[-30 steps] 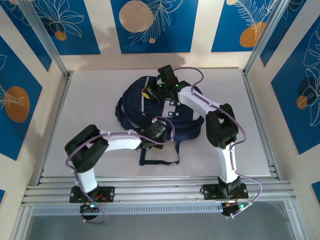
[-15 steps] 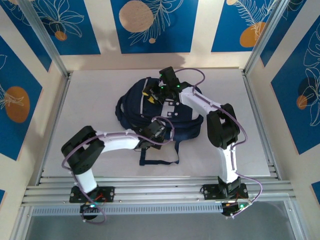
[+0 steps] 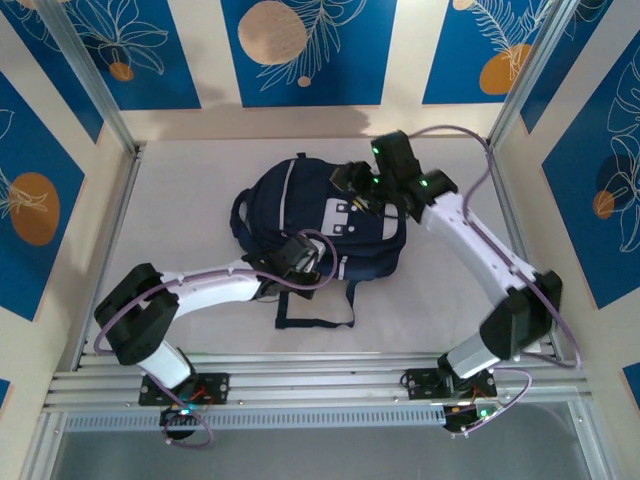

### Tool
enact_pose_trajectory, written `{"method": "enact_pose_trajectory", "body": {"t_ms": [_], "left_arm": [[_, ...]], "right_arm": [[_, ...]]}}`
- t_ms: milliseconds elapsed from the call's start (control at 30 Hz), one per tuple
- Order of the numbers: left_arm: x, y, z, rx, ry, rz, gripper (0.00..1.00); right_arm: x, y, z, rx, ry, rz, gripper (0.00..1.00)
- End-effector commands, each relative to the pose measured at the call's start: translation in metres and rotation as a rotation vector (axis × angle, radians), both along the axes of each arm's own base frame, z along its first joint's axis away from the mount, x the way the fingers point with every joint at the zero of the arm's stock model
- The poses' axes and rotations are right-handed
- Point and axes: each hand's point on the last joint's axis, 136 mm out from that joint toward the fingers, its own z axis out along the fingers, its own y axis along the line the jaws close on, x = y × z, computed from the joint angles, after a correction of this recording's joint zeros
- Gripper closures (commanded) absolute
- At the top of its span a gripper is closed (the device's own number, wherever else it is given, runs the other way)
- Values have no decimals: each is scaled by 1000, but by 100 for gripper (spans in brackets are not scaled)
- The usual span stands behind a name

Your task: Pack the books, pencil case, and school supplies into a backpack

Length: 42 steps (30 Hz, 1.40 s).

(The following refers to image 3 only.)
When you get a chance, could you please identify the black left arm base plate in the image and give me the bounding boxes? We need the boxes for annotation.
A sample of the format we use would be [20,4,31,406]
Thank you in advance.
[137,372,231,407]

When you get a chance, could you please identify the navy blue backpack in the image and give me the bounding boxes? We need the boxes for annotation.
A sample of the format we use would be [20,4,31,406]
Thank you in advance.
[228,152,407,331]

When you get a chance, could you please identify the grey slotted cable duct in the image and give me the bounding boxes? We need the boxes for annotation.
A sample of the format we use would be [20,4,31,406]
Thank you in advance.
[63,405,447,433]

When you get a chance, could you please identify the aluminium frame post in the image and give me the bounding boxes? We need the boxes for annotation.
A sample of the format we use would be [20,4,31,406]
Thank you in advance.
[34,0,139,154]
[487,0,589,149]

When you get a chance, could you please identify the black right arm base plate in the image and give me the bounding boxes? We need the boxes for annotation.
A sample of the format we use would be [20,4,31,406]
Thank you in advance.
[399,367,500,402]

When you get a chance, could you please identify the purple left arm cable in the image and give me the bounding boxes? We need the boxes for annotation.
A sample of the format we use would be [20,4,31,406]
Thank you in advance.
[93,228,340,449]

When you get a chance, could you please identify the aluminium side rail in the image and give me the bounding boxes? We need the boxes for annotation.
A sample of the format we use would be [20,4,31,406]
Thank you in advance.
[482,139,564,361]
[72,142,146,371]

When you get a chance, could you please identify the black controller board green light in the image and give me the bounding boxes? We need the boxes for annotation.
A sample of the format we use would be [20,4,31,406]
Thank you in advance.
[442,401,496,440]
[158,403,204,442]

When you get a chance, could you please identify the aluminium cross rail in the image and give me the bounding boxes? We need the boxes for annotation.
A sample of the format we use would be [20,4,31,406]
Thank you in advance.
[42,349,594,415]

